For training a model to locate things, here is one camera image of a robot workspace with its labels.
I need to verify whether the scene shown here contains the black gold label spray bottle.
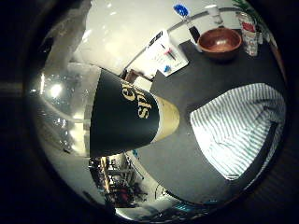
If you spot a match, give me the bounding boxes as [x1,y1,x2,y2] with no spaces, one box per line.
[29,61,181,159]

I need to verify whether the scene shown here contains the white green striped cloth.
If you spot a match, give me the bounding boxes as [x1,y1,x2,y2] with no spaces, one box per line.
[189,81,288,182]

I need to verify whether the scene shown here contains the blue crumpled object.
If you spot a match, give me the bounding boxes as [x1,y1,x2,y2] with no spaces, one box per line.
[173,3,191,19]

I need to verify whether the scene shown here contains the white cup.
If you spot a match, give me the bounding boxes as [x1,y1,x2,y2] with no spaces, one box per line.
[205,3,224,26]

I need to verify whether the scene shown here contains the brown wooden bowl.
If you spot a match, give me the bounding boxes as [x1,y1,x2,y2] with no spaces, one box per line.
[196,26,244,61]

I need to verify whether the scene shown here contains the red printed drink can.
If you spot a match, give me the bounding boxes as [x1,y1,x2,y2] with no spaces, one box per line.
[237,11,260,58]

